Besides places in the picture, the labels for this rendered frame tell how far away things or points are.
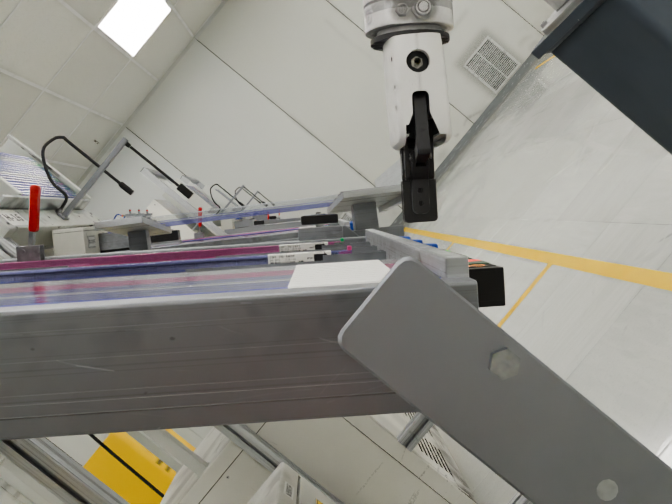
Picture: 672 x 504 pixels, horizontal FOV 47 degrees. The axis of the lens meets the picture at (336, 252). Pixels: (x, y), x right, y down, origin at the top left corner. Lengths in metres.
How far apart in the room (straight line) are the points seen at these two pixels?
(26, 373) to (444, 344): 0.20
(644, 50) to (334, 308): 0.89
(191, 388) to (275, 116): 8.18
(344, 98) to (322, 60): 0.47
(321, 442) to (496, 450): 1.56
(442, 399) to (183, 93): 8.38
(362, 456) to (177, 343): 1.55
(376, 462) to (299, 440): 0.19
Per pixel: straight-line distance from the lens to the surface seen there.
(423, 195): 0.74
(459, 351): 0.34
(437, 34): 0.73
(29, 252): 1.09
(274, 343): 0.38
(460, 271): 0.40
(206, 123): 8.60
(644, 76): 1.23
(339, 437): 1.90
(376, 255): 0.74
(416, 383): 0.34
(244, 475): 1.93
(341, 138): 8.50
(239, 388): 0.38
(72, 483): 1.18
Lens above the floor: 0.80
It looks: 3 degrees down
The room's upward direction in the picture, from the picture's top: 51 degrees counter-clockwise
